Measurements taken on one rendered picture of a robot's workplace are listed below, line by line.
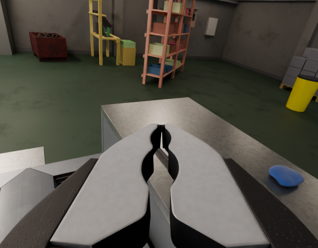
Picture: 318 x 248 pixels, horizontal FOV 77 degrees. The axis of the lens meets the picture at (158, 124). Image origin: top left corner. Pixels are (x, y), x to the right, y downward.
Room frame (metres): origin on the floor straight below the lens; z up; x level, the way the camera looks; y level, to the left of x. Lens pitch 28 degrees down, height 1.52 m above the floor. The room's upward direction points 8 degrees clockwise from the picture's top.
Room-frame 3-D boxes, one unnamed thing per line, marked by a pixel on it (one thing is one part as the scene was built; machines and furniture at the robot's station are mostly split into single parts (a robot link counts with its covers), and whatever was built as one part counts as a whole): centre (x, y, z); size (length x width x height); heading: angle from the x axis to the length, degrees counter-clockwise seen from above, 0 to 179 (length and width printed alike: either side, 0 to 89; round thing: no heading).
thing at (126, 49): (6.80, 1.86, 0.87); 1.35 x 1.21 x 1.75; 28
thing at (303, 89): (4.49, -3.12, 0.37); 0.47 x 0.47 x 0.74
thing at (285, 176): (0.58, -0.48, 1.07); 0.12 x 0.10 x 0.03; 124
